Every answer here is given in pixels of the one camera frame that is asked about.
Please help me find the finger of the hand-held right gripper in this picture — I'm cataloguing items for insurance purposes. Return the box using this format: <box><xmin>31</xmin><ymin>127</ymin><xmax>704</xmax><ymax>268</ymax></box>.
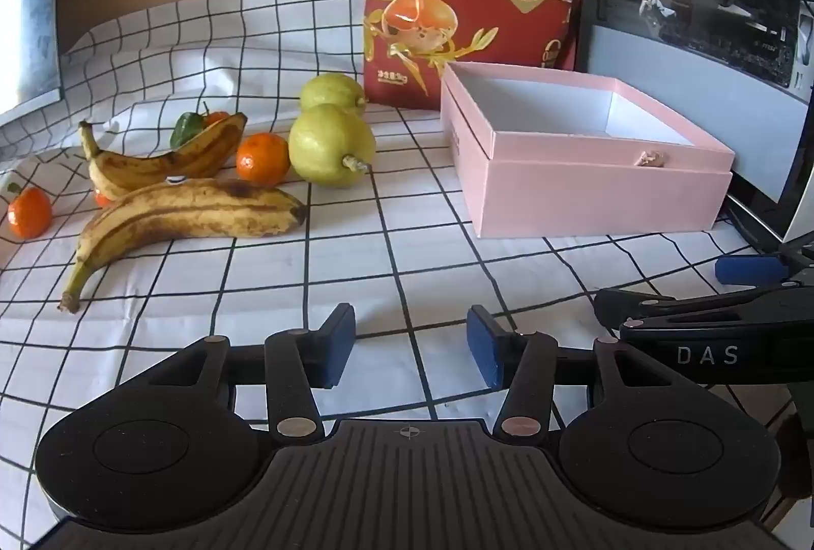
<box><xmin>714</xmin><ymin>243</ymin><xmax>814</xmax><ymax>287</ymax></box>
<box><xmin>593</xmin><ymin>286</ymin><xmax>814</xmax><ymax>335</ymax></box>

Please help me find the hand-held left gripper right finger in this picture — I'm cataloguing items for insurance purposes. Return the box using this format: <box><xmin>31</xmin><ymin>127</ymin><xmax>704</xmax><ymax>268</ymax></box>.
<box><xmin>466</xmin><ymin>305</ymin><xmax>691</xmax><ymax>442</ymax></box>

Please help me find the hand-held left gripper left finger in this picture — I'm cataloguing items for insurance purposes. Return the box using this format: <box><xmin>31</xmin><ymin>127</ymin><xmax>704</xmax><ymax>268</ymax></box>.
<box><xmin>126</xmin><ymin>303</ymin><xmax>357</xmax><ymax>442</ymax></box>

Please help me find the pink cardboard box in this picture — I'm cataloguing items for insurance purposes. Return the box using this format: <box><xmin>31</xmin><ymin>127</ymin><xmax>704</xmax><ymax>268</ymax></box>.
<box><xmin>440</xmin><ymin>62</ymin><xmax>735</xmax><ymax>239</ymax></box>

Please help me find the large spotted banana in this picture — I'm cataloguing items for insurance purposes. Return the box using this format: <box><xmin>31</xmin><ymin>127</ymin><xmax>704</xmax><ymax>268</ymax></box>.
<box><xmin>59</xmin><ymin>178</ymin><xmax>308</xmax><ymax>314</ymax></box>

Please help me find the small spotted banana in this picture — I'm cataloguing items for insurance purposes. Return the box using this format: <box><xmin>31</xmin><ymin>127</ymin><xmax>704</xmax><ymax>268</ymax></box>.
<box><xmin>78</xmin><ymin>112</ymin><xmax>249</xmax><ymax>202</ymax></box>

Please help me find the tangerine with green leaf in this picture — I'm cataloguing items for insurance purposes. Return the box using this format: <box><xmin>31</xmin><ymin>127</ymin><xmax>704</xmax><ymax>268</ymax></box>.
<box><xmin>169</xmin><ymin>105</ymin><xmax>231</xmax><ymax>149</ymax></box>

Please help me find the green guava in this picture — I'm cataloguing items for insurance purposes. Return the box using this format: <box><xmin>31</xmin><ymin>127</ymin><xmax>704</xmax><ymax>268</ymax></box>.
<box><xmin>288</xmin><ymin>103</ymin><xmax>377</xmax><ymax>188</ymax></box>
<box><xmin>299</xmin><ymin>73</ymin><xmax>368</xmax><ymax>113</ymax></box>

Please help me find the dark monitor screen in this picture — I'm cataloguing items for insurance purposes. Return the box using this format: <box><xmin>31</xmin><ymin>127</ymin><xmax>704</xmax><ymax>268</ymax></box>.
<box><xmin>0</xmin><ymin>0</ymin><xmax>66</xmax><ymax>128</ymax></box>

